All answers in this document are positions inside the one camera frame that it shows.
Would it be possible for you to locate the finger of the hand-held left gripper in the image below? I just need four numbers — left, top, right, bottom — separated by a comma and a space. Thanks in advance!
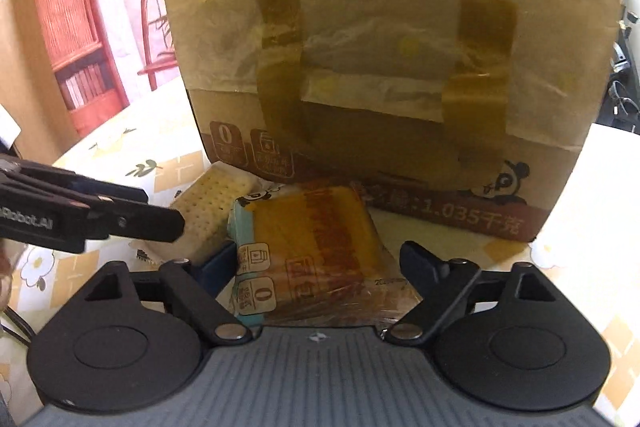
0, 157, 150, 208
95, 196, 187, 244

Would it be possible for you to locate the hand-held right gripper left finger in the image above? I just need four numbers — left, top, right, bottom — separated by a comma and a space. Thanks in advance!
80, 241, 253, 348

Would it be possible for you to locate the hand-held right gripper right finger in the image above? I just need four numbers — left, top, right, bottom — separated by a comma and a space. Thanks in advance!
382, 241, 568, 348

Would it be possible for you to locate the cracker packet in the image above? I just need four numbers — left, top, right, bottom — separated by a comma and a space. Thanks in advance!
132, 162, 261, 264

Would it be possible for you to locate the teal panda cake packet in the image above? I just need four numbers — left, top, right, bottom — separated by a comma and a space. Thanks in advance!
227, 187, 426, 328

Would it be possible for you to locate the cardboard box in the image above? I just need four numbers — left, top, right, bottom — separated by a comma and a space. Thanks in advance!
156, 0, 621, 244

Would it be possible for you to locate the printed backdrop cloth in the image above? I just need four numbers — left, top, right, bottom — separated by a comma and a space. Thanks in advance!
25, 0, 211, 152

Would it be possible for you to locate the floral checkered tablecloth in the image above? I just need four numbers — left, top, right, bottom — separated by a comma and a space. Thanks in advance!
0, 77, 640, 427

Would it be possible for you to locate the black exercise bike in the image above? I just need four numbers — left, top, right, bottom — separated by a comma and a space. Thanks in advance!
607, 0, 640, 128

